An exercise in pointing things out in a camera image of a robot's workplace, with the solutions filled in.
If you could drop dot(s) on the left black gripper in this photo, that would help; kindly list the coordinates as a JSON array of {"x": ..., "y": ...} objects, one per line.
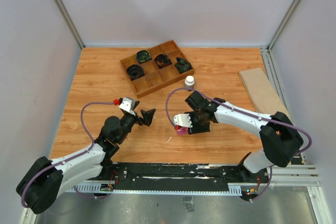
[{"x": 147, "y": 117}]

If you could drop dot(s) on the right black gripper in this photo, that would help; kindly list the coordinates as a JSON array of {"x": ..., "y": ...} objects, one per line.
[{"x": 195, "y": 129}]

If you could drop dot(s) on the pink weekly pill organizer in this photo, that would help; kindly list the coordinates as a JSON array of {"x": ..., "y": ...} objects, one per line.
[{"x": 182, "y": 131}]

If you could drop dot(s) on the white cap pill bottle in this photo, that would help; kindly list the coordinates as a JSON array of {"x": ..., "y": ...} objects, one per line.
[{"x": 189, "y": 83}]

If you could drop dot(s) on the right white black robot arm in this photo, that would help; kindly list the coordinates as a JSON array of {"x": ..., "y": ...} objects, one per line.
[{"x": 280, "y": 142}]

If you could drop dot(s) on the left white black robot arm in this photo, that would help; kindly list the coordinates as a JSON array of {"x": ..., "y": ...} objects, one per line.
[{"x": 47, "y": 179}]

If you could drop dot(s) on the wooden compartment tray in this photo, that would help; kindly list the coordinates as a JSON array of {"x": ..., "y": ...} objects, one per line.
[{"x": 155, "y": 78}]

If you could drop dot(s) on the black red coiled belt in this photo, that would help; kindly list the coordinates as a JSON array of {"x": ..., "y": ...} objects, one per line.
[{"x": 162, "y": 61}]

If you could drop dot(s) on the green blue coiled belt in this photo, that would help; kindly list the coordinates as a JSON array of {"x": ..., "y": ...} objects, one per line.
[{"x": 182, "y": 65}]

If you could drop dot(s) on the green yellow coiled belt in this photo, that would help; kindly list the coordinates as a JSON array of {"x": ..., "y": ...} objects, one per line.
[{"x": 143, "y": 56}]

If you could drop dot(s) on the light wooden board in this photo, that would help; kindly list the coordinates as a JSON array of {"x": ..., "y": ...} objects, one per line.
[{"x": 261, "y": 93}]

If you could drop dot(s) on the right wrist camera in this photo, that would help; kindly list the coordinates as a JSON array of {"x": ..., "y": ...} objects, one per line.
[{"x": 183, "y": 120}]

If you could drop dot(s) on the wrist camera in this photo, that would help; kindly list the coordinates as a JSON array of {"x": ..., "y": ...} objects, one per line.
[
  {"x": 128, "y": 105},
  {"x": 183, "y": 120}
]

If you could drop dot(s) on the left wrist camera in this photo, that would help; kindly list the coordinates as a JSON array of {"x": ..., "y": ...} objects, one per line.
[{"x": 128, "y": 105}]

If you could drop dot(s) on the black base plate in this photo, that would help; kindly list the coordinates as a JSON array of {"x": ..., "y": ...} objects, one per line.
[{"x": 177, "y": 173}]

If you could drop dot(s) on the grey slotted cable duct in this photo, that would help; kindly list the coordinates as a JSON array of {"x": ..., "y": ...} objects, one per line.
[{"x": 213, "y": 188}]

